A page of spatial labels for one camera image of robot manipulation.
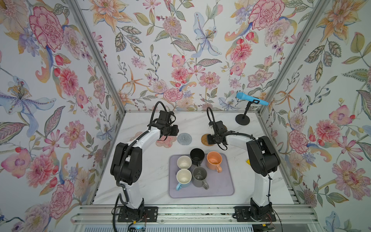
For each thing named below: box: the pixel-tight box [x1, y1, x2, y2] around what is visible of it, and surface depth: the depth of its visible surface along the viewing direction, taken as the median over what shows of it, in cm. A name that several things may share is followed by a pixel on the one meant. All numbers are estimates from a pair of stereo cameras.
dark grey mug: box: [192, 166, 210, 190], surface depth 79 cm
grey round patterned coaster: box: [176, 132, 193, 146], surface depth 106 cm
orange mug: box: [206, 150, 223, 174], surface depth 87 cm
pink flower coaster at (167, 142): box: [155, 135, 177, 148], surface depth 103 cm
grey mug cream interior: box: [176, 155, 193, 170], surface depth 88 cm
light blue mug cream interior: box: [175, 168, 192, 191], surface depth 80 cm
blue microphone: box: [236, 91, 270, 106], surface depth 101 cm
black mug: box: [189, 147, 206, 167], surface depth 88 cm
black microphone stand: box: [235, 99, 260, 126], surface depth 116 cm
